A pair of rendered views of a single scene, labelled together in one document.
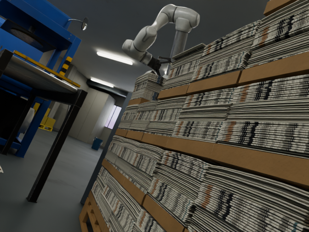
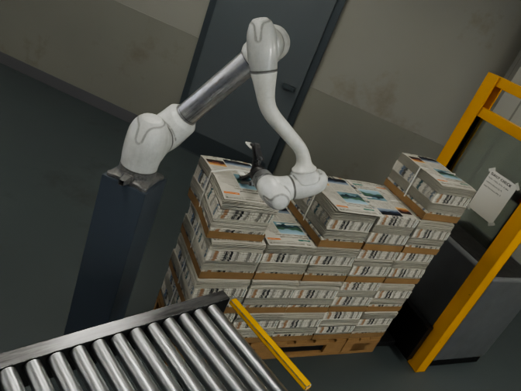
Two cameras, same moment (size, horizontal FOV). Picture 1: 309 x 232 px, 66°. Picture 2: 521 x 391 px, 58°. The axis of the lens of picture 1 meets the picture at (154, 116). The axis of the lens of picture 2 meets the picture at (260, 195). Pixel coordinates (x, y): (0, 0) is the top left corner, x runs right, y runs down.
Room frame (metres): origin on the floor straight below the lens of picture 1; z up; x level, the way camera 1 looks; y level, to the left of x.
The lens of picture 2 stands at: (2.01, 1.96, 1.97)
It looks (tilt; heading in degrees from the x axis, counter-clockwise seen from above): 25 degrees down; 257
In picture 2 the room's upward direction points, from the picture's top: 23 degrees clockwise
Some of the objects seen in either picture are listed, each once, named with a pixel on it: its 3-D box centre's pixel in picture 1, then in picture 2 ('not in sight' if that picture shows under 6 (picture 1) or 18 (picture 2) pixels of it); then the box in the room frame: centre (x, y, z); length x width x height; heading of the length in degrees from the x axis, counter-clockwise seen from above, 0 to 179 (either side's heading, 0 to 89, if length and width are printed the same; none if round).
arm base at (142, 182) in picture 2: not in sight; (135, 172); (2.14, 0.19, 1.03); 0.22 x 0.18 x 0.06; 72
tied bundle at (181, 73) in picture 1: (209, 93); (330, 209); (1.13, -0.21, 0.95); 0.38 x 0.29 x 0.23; 111
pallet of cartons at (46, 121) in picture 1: (37, 115); not in sight; (8.92, 3.95, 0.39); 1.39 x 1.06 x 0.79; 162
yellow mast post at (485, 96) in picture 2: not in sight; (423, 200); (0.28, -0.87, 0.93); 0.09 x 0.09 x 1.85; 20
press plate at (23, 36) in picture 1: (27, 37); not in sight; (2.81, 1.77, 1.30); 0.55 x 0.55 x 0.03; 39
